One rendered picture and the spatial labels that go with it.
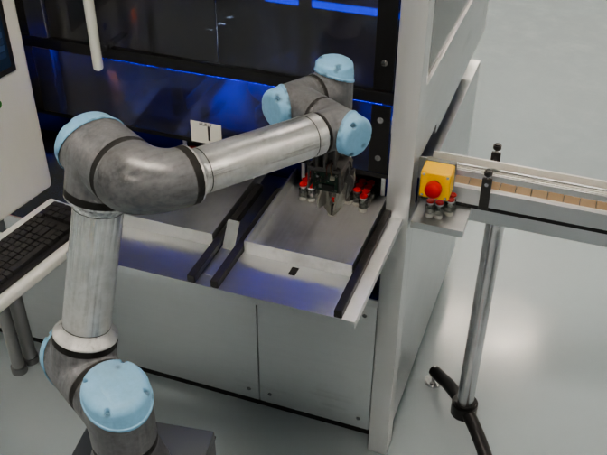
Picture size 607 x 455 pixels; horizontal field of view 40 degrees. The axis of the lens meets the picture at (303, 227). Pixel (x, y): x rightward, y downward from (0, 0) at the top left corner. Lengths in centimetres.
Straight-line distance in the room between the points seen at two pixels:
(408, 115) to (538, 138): 247
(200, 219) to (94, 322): 63
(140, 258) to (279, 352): 69
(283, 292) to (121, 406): 53
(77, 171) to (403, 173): 89
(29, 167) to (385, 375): 113
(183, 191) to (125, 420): 41
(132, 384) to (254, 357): 112
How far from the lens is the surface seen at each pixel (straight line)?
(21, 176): 230
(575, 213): 210
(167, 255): 195
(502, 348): 305
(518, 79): 493
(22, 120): 225
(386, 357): 236
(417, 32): 183
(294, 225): 201
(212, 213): 207
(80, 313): 148
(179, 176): 126
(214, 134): 212
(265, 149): 135
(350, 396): 251
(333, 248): 194
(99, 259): 142
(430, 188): 195
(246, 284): 184
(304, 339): 241
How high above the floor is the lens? 205
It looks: 36 degrees down
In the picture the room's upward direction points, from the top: straight up
